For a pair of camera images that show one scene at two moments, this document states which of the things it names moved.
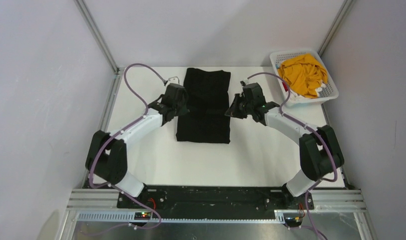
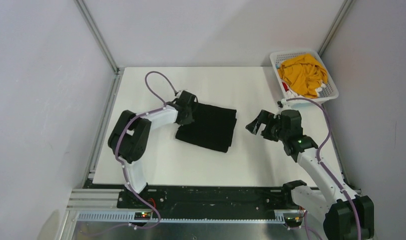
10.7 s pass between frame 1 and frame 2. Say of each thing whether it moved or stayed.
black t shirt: moved
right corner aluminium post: stayed
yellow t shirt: stayed
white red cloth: stayed
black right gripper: moved
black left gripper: moved
